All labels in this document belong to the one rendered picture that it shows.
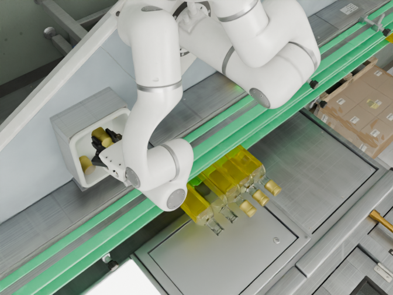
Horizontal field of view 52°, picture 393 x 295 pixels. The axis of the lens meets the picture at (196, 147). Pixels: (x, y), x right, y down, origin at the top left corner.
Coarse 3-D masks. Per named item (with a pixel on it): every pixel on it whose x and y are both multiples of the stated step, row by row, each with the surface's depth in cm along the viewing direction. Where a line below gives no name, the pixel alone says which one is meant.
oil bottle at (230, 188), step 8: (208, 168) 127; (216, 168) 128; (208, 176) 126; (216, 176) 126; (224, 176) 126; (216, 184) 124; (224, 184) 124; (232, 184) 124; (224, 192) 123; (232, 192) 123; (240, 192) 124; (232, 200) 124
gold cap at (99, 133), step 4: (96, 128) 102; (100, 128) 102; (92, 132) 101; (96, 132) 101; (100, 132) 101; (104, 132) 101; (96, 136) 101; (100, 136) 100; (104, 136) 100; (108, 136) 101; (100, 140) 100; (104, 140) 100; (108, 140) 101; (104, 144) 101; (108, 144) 102
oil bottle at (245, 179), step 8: (224, 160) 130; (232, 160) 130; (224, 168) 128; (232, 168) 128; (240, 168) 128; (232, 176) 127; (240, 176) 127; (248, 176) 127; (240, 184) 125; (248, 184) 126
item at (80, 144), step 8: (120, 112) 99; (128, 112) 101; (104, 120) 97; (112, 120) 110; (120, 120) 106; (88, 128) 95; (104, 128) 110; (112, 128) 113; (120, 128) 110; (72, 136) 95; (80, 136) 94; (88, 136) 108; (72, 144) 94; (80, 144) 108; (88, 144) 110; (72, 152) 96; (80, 152) 110; (88, 152) 112; (80, 168) 102; (96, 168) 113; (80, 176) 104; (88, 176) 111; (96, 176) 112; (104, 176) 112; (88, 184) 110
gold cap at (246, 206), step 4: (244, 200) 123; (240, 204) 122; (244, 204) 122; (248, 204) 122; (240, 208) 123; (244, 208) 122; (248, 208) 121; (252, 208) 121; (244, 212) 122; (248, 212) 121; (252, 212) 121; (248, 216) 122
